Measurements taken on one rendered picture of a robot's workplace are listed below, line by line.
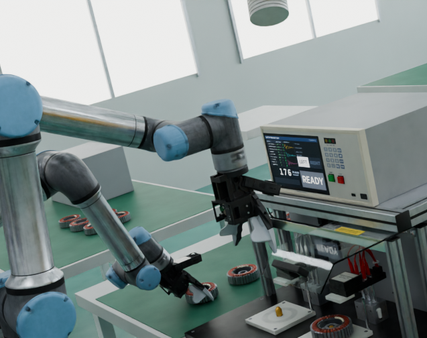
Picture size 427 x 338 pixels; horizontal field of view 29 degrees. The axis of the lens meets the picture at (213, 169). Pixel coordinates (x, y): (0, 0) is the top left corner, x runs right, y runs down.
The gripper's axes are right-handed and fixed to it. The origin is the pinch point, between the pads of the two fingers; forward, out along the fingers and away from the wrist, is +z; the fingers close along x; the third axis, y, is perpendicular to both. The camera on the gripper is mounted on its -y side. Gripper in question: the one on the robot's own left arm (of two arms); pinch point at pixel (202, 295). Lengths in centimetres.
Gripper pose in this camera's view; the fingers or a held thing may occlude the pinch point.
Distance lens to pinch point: 285.4
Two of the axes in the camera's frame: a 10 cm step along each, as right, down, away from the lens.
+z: 5.8, 6.7, 4.7
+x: 6.0, 0.4, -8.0
